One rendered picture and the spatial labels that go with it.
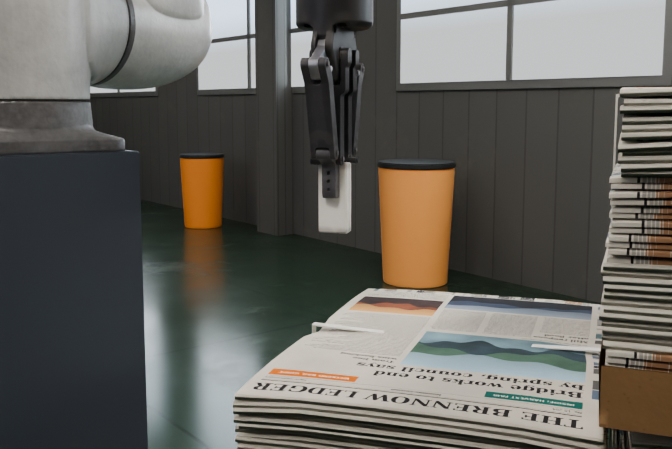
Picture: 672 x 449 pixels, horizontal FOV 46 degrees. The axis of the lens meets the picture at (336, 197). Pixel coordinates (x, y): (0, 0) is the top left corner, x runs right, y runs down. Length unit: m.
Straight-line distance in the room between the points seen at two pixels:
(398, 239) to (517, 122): 0.97
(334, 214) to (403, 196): 3.70
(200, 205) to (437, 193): 2.81
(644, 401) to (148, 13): 0.73
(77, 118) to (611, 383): 0.63
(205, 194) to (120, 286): 5.83
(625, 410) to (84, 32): 0.68
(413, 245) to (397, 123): 1.17
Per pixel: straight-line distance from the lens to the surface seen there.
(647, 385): 0.56
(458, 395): 0.63
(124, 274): 0.93
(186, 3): 1.09
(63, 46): 0.92
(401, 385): 0.65
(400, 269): 4.57
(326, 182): 0.76
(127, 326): 0.95
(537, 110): 4.60
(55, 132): 0.91
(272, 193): 6.37
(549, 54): 4.54
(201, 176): 6.72
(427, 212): 4.48
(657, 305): 0.56
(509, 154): 4.73
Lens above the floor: 1.05
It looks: 7 degrees down
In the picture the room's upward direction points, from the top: straight up
